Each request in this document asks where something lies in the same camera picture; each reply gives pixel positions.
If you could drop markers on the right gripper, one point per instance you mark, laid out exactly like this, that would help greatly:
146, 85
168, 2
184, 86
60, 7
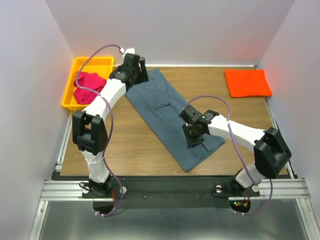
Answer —
194, 138

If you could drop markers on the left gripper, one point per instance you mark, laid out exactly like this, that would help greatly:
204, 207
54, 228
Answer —
143, 72

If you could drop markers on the grey-blue t-shirt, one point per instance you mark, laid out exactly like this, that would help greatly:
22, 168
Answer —
159, 104

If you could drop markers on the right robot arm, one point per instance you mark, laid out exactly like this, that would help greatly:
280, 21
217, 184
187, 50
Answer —
271, 153

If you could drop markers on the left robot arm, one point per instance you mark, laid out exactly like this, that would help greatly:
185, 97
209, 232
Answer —
88, 125

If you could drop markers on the yellow plastic bin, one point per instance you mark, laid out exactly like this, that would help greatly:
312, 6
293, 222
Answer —
102, 65

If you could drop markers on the magenta t-shirt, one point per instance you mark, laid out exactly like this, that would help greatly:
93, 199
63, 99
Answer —
87, 82

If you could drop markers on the folded orange t-shirt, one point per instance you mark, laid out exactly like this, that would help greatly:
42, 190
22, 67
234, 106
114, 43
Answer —
247, 83

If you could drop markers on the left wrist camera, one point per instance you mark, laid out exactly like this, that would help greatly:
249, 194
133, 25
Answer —
127, 51

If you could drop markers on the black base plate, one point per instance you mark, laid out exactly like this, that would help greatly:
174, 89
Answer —
167, 192

